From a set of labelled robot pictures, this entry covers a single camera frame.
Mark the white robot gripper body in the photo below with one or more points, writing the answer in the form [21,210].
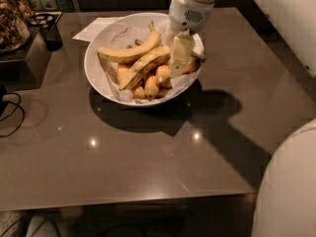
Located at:
[188,15]

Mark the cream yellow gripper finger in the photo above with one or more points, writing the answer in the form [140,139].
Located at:
[182,46]

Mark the spotted yellow banana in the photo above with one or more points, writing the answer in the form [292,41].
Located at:
[141,67]

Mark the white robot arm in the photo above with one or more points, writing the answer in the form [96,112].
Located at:
[286,202]

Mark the upper yellow banana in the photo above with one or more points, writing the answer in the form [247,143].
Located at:
[128,55]

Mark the white paper bowl liner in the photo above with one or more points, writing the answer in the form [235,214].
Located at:
[121,33]

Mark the white ceramic bowl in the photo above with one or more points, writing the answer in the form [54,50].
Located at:
[95,73]

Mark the orange fruit right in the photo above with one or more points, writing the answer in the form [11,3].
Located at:
[191,66]

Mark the orange fruit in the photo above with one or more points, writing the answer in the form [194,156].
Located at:
[162,74]
[151,87]
[121,71]
[191,66]

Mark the orange fruit centre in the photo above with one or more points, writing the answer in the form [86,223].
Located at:
[162,74]

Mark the orange fruit lower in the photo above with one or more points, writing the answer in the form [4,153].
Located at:
[151,87]

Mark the orange fruit left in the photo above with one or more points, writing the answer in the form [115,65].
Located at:
[121,71]

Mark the white paper sheet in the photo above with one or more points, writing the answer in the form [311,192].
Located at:
[92,30]

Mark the dark cup with black tool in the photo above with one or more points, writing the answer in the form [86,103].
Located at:
[47,25]

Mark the dark box stand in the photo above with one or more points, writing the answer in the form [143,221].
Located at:
[24,68]

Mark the glass jar of snacks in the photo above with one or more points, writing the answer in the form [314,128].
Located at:
[14,31]

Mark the white shoes under table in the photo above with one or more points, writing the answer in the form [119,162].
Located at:
[20,224]

